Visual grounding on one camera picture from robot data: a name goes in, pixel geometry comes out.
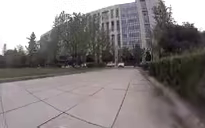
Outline grass lawn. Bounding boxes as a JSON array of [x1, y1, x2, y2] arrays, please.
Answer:
[[0, 66, 101, 81]]

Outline dark low hedge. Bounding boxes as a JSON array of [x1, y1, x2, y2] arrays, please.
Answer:
[[0, 54, 48, 70]]

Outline green hedge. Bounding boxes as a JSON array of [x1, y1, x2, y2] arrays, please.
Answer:
[[149, 49, 205, 114]]

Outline large glass office building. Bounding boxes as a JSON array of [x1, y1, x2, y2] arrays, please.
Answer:
[[39, 0, 161, 64]]

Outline row of trees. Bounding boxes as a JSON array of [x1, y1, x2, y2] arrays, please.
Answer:
[[24, 10, 115, 66]]

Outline grey concrete slab pavement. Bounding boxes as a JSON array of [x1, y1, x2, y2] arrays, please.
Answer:
[[0, 66, 204, 128]]

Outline white car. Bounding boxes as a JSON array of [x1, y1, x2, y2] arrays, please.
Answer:
[[105, 61, 117, 68], [116, 61, 126, 69]]

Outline trees behind hedge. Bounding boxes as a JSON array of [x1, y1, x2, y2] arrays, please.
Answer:
[[151, 0, 205, 59]]

